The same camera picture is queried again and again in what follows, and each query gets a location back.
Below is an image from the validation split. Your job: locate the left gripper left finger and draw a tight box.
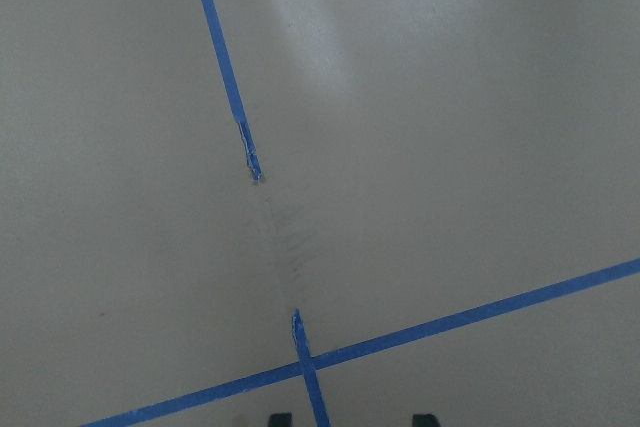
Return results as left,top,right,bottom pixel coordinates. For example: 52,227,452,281
267,412,292,427

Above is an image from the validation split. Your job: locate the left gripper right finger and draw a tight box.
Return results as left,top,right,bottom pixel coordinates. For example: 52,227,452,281
411,413,436,427

